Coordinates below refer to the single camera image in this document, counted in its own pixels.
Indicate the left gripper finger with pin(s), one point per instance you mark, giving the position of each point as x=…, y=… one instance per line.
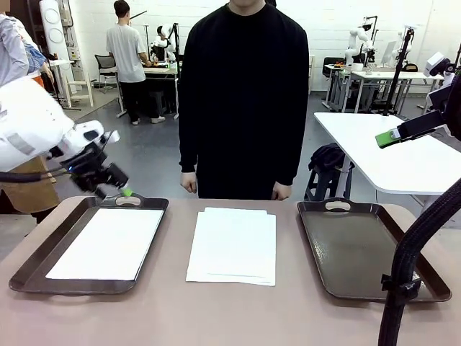
x=101, y=192
x=117, y=176

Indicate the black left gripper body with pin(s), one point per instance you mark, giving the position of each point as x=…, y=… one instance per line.
x=88, y=169

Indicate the white A4 paper sheet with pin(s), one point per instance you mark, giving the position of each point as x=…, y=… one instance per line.
x=108, y=241
x=273, y=248
x=234, y=241

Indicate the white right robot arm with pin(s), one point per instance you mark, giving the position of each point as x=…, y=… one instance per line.
x=437, y=96

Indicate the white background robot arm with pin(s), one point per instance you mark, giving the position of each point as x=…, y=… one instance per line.
x=401, y=36
x=354, y=39

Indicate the person's left forearm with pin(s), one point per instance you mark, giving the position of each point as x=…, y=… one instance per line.
x=291, y=155

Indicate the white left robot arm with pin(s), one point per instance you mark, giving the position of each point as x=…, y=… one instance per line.
x=29, y=119

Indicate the person's right forearm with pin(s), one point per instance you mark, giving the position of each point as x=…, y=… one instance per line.
x=188, y=147

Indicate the person's right hand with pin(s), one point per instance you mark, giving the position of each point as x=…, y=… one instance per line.
x=189, y=182

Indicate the person's left hand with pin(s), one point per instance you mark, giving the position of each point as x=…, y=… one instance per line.
x=281, y=191

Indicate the long white desk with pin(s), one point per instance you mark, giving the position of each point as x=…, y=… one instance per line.
x=396, y=75

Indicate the black tripod pole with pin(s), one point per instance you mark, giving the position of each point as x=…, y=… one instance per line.
x=399, y=72

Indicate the large white table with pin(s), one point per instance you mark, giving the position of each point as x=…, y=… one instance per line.
x=360, y=144

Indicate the tan brown apron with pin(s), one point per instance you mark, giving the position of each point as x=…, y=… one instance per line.
x=25, y=194

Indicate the brown plastic tray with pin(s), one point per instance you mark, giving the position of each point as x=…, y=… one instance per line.
x=353, y=245
x=43, y=252

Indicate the white cylinder container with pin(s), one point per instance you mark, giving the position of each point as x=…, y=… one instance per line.
x=357, y=67

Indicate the white wooden stool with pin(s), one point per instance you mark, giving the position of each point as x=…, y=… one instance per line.
x=81, y=84

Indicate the black mesh office chair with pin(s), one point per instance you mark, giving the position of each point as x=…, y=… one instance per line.
x=106, y=63

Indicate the wood top work table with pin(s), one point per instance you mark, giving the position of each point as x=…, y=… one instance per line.
x=158, y=70

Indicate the white cabinet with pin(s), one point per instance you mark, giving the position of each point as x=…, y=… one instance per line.
x=312, y=72

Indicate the person in grey t-shirt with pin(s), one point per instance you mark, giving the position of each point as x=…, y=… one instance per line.
x=124, y=54

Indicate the mannequin with orange trousers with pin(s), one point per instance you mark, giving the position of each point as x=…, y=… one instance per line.
x=36, y=57

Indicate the white tower air conditioner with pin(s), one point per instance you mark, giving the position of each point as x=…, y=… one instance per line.
x=54, y=36

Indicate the figure in striped shirt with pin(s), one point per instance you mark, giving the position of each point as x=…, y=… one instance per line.
x=12, y=50

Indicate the person in black sweater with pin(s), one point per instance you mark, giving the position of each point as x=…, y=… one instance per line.
x=245, y=90

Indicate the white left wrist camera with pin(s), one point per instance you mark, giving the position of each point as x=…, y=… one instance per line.
x=113, y=136

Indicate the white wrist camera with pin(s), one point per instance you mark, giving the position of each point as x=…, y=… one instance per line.
x=113, y=136
x=436, y=65

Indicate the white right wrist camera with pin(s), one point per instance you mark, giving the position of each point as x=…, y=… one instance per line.
x=436, y=65

